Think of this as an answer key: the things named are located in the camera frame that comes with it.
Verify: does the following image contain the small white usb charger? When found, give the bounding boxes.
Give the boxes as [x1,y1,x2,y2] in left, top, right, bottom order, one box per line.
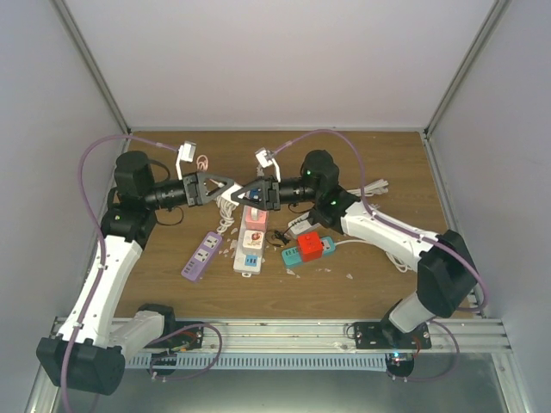
[221,183,242,201]

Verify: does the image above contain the white power strip green ports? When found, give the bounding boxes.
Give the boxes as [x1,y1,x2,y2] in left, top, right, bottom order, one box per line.
[288,213,320,239]

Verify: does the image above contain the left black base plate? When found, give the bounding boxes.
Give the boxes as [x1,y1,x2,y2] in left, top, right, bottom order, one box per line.
[160,321,204,352]

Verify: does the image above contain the white coiled cord right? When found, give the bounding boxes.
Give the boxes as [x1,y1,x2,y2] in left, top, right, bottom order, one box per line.
[335,239,414,273]

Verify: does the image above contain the long white power strip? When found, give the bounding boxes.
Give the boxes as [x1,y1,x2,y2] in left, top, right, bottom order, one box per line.
[233,206,267,278]

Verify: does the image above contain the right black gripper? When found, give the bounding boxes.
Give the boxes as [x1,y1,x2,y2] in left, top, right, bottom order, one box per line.
[232,174,320,212]

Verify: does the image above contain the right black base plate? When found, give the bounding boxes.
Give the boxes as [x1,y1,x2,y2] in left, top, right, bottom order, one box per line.
[352,321,432,350]

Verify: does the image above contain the grey slotted cable duct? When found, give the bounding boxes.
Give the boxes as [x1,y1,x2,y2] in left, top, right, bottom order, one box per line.
[124,352,387,371]

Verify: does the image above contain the pink cube socket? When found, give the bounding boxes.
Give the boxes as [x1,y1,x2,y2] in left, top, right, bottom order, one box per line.
[245,206,268,232]

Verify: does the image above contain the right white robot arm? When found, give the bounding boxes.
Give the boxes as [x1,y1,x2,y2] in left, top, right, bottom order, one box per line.
[231,150,480,348]

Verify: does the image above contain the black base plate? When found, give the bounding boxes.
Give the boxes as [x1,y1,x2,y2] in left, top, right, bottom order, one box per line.
[160,321,204,352]
[352,321,432,350]

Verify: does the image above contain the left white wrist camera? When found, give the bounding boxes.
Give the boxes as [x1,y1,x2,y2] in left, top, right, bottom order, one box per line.
[175,141,196,180]

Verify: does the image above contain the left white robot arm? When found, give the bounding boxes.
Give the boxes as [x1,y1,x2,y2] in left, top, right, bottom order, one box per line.
[36,151,234,396]

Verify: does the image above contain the white bundled cord back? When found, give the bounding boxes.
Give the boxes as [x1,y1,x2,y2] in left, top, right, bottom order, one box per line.
[348,179,390,200]

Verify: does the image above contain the black charger with cable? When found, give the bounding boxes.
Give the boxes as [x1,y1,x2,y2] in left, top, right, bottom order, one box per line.
[266,225,293,248]

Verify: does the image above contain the aluminium front rail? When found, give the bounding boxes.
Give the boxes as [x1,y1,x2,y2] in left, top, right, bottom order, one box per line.
[53,311,511,354]

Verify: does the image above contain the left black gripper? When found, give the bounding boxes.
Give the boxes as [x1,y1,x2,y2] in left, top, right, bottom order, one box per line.
[144,171,234,210]

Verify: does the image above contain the red cube socket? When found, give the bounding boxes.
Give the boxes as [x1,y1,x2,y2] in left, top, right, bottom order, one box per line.
[297,231,324,262]

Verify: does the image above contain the white cube socket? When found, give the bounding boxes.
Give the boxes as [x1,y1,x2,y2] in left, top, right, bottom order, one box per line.
[241,230,265,254]

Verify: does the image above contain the purple power strip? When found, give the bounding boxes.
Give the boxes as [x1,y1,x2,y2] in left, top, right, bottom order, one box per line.
[181,231,223,282]

